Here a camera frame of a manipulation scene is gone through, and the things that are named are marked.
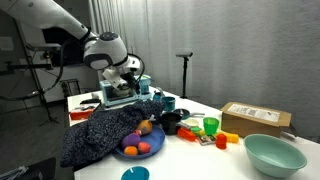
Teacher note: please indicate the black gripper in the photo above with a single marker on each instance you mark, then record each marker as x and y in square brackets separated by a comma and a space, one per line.
[131, 81]

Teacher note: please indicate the dark blue knitted blanket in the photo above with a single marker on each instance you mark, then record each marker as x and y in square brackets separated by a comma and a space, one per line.
[104, 130]

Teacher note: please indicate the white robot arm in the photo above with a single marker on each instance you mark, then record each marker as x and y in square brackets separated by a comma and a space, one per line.
[105, 51]

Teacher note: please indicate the light blue toy oven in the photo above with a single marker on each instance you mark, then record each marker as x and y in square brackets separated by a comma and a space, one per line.
[112, 96]

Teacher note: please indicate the teal toy kettle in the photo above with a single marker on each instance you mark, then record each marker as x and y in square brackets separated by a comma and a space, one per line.
[158, 94]

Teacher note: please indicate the teal toy pot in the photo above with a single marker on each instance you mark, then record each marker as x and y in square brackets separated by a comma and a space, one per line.
[169, 103]

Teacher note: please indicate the brown toy potato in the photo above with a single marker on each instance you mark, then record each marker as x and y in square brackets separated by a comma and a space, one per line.
[145, 126]

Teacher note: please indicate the purple toy fruit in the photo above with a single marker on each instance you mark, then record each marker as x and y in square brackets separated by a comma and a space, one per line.
[131, 140]

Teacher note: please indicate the red and white box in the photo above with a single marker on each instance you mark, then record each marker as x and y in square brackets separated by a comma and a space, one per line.
[82, 111]

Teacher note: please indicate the small black toy pan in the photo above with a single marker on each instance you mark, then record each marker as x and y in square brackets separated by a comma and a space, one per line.
[185, 114]

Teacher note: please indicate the blue plate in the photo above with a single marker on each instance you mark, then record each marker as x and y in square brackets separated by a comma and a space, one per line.
[155, 138]

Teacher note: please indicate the red toy strawberry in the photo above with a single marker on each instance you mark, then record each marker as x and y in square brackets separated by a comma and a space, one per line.
[144, 147]

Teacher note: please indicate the orange toy fruit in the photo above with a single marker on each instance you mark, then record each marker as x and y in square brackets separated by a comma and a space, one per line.
[131, 151]

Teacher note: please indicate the green plastic cup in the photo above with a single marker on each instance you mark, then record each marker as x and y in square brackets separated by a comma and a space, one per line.
[210, 125]

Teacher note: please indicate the teal round lid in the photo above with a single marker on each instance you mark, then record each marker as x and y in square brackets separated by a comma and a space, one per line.
[136, 173]

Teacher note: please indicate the yellow toy block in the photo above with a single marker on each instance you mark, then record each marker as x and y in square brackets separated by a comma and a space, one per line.
[231, 137]

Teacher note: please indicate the cardboard box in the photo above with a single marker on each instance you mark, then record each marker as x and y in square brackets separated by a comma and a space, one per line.
[244, 119]

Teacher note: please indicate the mint green bowl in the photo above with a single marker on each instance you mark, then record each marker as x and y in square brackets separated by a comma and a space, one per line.
[273, 156]

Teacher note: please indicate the black camera on tripod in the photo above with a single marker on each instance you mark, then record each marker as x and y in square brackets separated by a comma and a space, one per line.
[185, 57]

